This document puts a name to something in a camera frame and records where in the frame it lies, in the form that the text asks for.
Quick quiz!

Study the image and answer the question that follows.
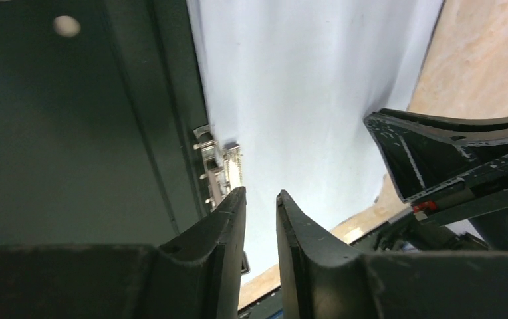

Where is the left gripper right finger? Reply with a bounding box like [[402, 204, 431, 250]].
[[276, 191, 508, 318]]

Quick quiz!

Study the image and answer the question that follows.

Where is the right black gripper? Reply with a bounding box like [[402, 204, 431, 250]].
[[364, 109, 508, 252]]

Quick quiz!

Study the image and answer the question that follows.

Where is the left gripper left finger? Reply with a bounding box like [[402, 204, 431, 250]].
[[0, 187, 246, 318]]

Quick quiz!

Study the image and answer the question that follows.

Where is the metal folder clip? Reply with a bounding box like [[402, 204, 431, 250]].
[[192, 124, 251, 276]]

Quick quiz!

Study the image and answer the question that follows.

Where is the white paper sheet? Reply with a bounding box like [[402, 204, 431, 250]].
[[188, 1, 442, 282]]

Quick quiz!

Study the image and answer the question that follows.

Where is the teal folder black inside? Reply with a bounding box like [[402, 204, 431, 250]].
[[0, 1, 208, 245]]

